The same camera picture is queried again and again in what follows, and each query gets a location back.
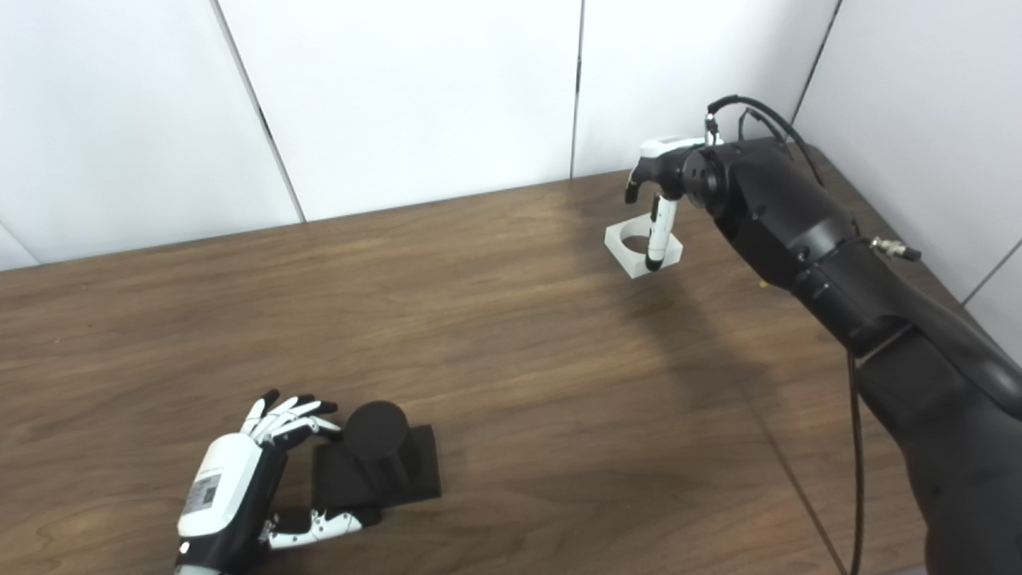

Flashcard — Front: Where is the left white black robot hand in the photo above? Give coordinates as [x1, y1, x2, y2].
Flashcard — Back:
[176, 389, 382, 572]

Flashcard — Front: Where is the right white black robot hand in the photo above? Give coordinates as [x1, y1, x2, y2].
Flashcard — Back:
[624, 136, 713, 272]

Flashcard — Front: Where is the white square piece with hole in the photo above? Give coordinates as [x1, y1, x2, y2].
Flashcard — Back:
[604, 214, 684, 280]

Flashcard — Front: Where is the black peg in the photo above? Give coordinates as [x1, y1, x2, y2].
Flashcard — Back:
[311, 401, 442, 512]

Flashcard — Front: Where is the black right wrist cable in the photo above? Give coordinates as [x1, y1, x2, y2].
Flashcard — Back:
[704, 95, 827, 188]

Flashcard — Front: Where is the black hanging arm cable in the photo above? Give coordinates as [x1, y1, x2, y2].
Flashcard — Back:
[846, 351, 869, 575]

